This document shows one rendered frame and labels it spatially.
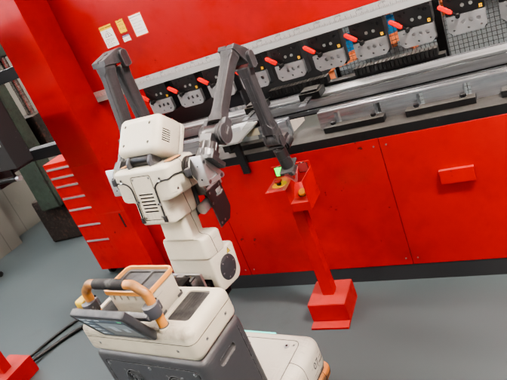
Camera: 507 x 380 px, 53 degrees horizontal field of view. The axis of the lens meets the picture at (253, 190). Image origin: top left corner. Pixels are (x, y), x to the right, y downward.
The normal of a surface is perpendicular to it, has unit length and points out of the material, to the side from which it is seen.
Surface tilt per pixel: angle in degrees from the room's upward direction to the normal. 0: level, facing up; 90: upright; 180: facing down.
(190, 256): 82
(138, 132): 48
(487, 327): 0
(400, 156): 90
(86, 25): 90
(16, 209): 90
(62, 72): 90
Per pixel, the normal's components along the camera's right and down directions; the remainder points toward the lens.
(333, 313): -0.33, 0.49
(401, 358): -0.35, -0.86
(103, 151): 0.87, -0.14
